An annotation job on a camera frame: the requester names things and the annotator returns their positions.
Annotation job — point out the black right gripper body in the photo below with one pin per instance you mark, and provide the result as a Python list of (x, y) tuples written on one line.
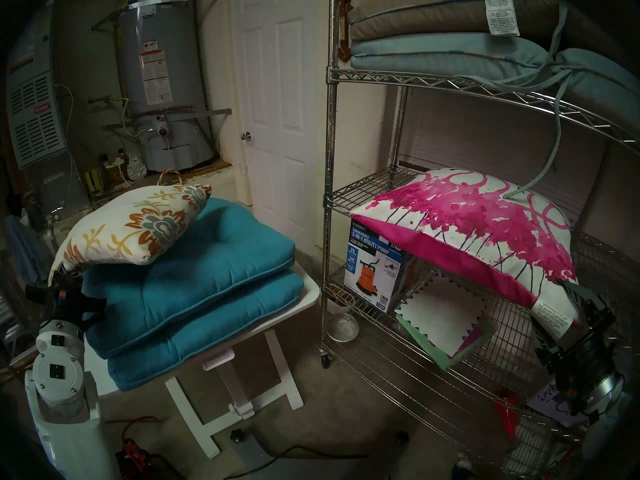
[(582, 364)]

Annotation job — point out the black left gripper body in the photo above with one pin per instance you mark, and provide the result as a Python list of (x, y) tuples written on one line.
[(67, 304)]

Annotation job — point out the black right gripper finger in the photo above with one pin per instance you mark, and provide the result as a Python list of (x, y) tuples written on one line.
[(587, 306), (544, 339)]

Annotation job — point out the cream floral leaf cushion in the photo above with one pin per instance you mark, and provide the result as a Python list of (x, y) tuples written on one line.
[(135, 224)]

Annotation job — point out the pink splash print cushion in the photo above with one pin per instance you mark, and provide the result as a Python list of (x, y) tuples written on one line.
[(475, 219)]

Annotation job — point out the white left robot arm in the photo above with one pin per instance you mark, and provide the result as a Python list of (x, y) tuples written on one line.
[(65, 409)]

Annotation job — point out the teal tufted seat cushion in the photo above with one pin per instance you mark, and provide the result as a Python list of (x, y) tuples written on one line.
[(225, 324), (225, 254)]

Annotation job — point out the pale blue bench cushion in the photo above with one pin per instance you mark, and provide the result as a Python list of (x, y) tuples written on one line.
[(425, 51)]

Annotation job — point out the brown bench cushion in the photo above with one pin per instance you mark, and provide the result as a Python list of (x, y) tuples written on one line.
[(425, 16)]

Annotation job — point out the white box with black print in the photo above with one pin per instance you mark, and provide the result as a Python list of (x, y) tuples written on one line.
[(542, 399)]

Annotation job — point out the blue hanging cloth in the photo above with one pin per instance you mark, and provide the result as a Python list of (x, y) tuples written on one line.
[(27, 249)]

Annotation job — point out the purple paper sheet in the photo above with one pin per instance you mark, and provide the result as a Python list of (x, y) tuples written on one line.
[(472, 341)]

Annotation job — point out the red plastic object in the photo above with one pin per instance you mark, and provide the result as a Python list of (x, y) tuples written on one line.
[(509, 416)]

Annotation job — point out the wooden stick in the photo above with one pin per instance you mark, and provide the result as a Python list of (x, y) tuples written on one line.
[(15, 371)]

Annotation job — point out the yellow small box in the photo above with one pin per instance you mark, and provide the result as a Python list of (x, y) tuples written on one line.
[(95, 181)]

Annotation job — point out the orange white striped loop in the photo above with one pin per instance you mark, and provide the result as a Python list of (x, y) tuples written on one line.
[(171, 171)]

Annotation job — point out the black floor knob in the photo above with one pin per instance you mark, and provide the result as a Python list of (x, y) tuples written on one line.
[(402, 437), (237, 435)]

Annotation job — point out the utility pump cardboard box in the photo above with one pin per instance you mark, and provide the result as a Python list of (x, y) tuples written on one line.
[(372, 269)]

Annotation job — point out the grey furnace unit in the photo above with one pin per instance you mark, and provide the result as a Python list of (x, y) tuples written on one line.
[(37, 114)]

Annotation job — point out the metal bowl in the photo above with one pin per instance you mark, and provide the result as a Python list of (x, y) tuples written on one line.
[(343, 328)]

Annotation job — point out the white overbed table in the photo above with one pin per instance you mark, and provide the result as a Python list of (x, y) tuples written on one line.
[(287, 379)]

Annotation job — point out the grey floor plate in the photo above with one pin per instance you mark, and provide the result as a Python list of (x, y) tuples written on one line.
[(255, 459)]

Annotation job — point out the white panel door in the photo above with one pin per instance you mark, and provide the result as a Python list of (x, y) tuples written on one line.
[(280, 134)]

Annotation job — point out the grey water heater tank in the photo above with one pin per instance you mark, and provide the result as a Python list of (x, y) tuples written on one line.
[(160, 34)]

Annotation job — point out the metal step ladder frame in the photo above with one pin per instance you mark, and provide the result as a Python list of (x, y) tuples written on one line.
[(15, 329)]

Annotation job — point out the crumpled foil duct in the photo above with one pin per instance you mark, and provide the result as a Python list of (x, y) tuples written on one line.
[(136, 168)]

